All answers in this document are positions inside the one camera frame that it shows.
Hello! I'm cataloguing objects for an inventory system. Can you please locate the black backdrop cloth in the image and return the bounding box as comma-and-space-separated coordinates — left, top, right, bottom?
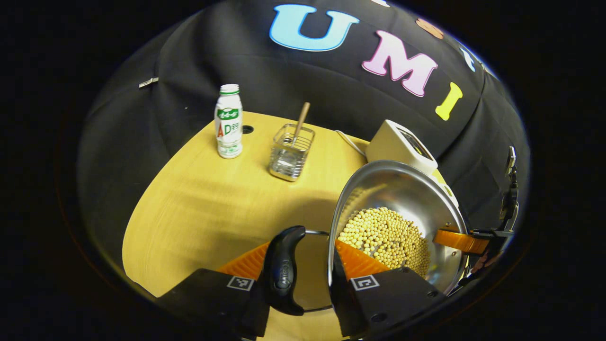
78, 0, 531, 237

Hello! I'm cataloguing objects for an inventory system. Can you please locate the white toaster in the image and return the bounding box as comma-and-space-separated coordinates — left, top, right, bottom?
365, 119, 438, 177

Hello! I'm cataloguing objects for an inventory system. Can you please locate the steel pot with black handles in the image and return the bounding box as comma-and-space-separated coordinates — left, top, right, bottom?
263, 160, 472, 316

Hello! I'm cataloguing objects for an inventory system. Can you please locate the wire mesh basket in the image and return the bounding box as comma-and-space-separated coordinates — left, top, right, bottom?
268, 123, 316, 182

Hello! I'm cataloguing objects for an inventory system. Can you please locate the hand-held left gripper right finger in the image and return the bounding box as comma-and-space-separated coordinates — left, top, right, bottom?
328, 239, 446, 339

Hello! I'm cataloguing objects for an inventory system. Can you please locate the white bottle with green label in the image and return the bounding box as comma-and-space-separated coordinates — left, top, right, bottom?
214, 84, 243, 159

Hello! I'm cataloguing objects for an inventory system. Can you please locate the wooden handled utensil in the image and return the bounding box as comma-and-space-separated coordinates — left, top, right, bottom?
290, 102, 311, 145

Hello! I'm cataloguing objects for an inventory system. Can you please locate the pile of yellow soybeans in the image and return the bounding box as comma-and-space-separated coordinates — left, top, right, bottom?
337, 207, 431, 278

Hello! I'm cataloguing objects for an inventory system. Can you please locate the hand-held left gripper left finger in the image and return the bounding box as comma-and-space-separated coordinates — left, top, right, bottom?
155, 242, 271, 341

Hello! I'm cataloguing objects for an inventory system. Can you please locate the white power cable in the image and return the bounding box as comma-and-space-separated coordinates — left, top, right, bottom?
335, 130, 367, 158

